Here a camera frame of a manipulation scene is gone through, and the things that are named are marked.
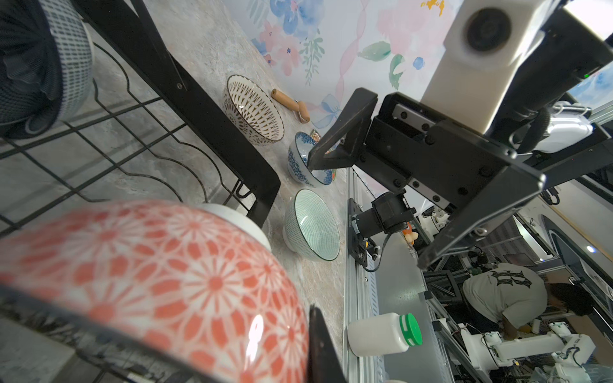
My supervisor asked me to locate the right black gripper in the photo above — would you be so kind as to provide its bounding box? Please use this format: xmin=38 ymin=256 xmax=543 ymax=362
xmin=306 ymin=88 xmax=546 ymax=270

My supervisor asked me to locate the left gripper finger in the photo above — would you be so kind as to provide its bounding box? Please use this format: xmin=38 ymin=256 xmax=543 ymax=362
xmin=307 ymin=306 xmax=346 ymax=383

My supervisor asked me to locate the light green bowl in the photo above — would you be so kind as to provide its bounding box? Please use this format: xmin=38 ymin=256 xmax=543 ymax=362
xmin=283 ymin=188 xmax=341 ymax=262

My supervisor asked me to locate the grey floral patterned bowl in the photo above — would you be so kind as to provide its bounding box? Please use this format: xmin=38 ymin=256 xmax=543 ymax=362
xmin=1 ymin=200 xmax=309 ymax=382

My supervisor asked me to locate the brown white lattice bowl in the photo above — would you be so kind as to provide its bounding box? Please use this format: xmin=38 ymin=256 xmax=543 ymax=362
xmin=223 ymin=74 xmax=285 ymax=146

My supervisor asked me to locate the dark blue striped bowl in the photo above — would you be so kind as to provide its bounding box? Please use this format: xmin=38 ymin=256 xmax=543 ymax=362
xmin=1 ymin=1 xmax=94 ymax=140

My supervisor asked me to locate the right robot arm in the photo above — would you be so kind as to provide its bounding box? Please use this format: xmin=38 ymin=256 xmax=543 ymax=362
xmin=307 ymin=1 xmax=612 ymax=269

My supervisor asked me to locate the black two-tier dish rack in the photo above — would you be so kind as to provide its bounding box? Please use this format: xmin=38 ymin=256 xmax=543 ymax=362
xmin=0 ymin=0 xmax=282 ymax=383

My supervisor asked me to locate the green lid bottle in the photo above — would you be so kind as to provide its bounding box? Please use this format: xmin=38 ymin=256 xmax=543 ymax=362
xmin=346 ymin=313 xmax=423 ymax=357

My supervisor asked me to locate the blue patterned bowl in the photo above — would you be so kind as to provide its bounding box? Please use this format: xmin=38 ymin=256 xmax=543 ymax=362
xmin=286 ymin=131 xmax=337 ymax=188

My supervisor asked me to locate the wooden roller tool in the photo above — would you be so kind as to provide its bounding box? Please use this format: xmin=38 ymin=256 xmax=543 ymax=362
xmin=271 ymin=89 xmax=311 ymax=124

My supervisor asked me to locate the person in white shirt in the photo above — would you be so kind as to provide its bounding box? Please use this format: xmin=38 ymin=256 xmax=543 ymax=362
xmin=462 ymin=263 xmax=595 ymax=339

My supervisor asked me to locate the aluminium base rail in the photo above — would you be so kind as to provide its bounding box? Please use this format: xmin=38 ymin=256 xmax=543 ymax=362
xmin=342 ymin=167 xmax=456 ymax=383

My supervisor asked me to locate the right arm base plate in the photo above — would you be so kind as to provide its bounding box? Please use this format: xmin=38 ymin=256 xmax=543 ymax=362
xmin=347 ymin=198 xmax=380 ymax=273

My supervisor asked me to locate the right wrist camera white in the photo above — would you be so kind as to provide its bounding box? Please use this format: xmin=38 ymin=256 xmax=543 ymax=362
xmin=421 ymin=1 xmax=560 ymax=135

